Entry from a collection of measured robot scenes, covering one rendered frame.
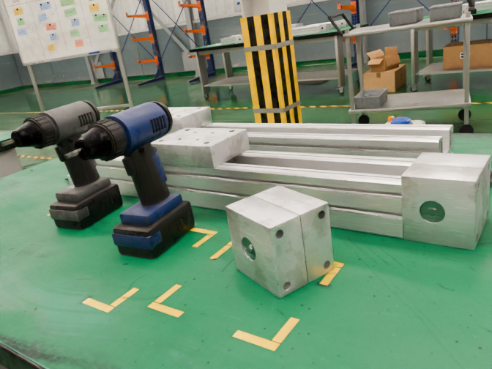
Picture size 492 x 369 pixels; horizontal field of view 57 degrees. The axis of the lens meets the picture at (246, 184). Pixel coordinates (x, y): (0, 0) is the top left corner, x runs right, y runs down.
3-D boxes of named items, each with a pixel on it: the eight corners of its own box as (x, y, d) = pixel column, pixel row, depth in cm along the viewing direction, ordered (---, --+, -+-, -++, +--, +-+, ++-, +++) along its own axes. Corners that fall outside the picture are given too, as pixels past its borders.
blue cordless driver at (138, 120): (200, 223, 78) (175, 97, 71) (124, 287, 62) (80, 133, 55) (165, 220, 82) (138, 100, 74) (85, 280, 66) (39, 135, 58)
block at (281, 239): (348, 261, 59) (343, 195, 56) (280, 299, 54) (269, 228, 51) (299, 238, 67) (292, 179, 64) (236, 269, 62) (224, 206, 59)
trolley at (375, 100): (471, 118, 386) (473, -8, 352) (473, 137, 340) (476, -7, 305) (349, 124, 429) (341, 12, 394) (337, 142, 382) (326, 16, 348)
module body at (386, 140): (452, 168, 84) (452, 124, 81) (438, 188, 76) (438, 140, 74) (157, 150, 131) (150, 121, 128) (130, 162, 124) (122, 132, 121)
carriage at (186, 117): (214, 132, 116) (210, 106, 113) (186, 145, 108) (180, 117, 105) (170, 131, 125) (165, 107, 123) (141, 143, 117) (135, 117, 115)
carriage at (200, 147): (252, 162, 87) (247, 128, 85) (217, 183, 79) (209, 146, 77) (191, 158, 97) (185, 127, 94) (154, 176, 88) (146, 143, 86)
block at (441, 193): (491, 211, 66) (493, 149, 63) (474, 250, 57) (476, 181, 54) (427, 203, 72) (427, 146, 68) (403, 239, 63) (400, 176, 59)
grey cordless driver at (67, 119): (129, 202, 93) (101, 97, 86) (53, 250, 77) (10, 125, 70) (102, 200, 97) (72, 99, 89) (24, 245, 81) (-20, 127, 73)
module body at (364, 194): (423, 210, 70) (422, 158, 67) (403, 239, 63) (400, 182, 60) (104, 173, 117) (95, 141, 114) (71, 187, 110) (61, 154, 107)
